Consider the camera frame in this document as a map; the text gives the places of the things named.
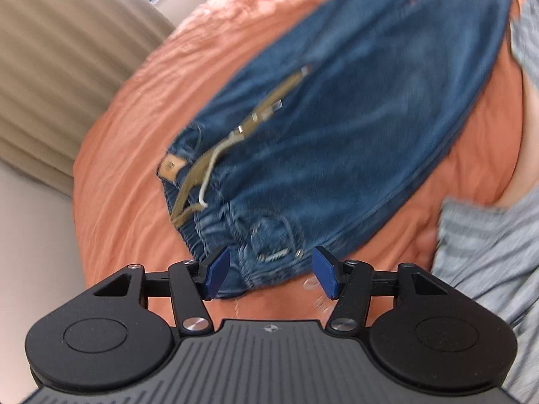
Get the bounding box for beige curtain left panel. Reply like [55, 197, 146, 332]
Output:
[1, 0, 173, 194]

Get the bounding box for orange bed sheet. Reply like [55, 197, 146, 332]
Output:
[72, 0, 539, 330]

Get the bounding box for blue denim jeans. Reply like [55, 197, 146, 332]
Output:
[158, 0, 512, 298]

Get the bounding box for grey striped shirt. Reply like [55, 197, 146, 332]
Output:
[432, 0, 538, 403]

